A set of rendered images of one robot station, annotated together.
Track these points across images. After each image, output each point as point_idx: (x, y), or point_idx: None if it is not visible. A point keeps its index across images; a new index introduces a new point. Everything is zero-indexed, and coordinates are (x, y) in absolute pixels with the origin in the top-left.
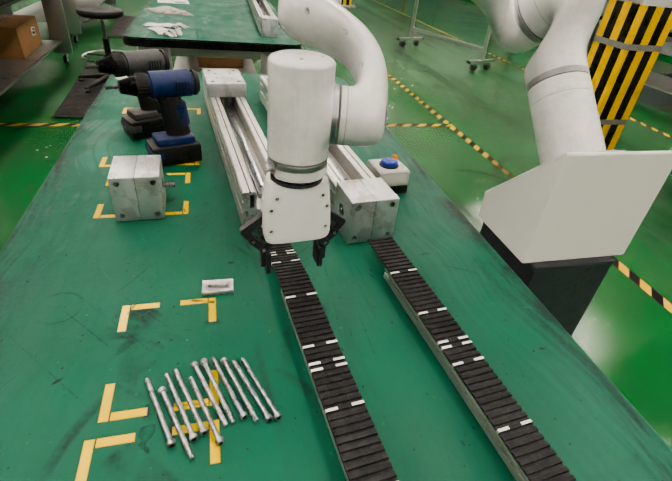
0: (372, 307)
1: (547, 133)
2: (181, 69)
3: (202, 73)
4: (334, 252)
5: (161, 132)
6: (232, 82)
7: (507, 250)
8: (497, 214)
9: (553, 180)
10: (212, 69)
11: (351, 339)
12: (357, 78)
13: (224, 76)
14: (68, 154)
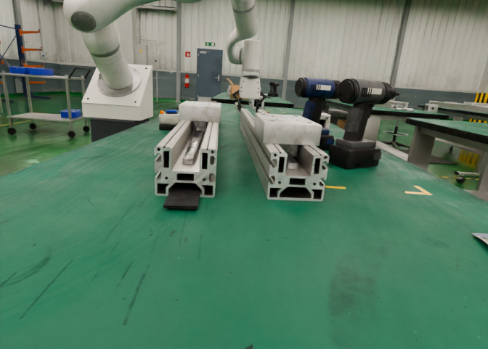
0: (223, 119)
1: (128, 67)
2: (309, 77)
3: (320, 132)
4: (226, 123)
5: (322, 128)
6: (271, 114)
7: (143, 122)
8: (144, 109)
9: (152, 77)
10: (305, 123)
11: (234, 118)
12: (236, 45)
13: (282, 117)
14: (393, 156)
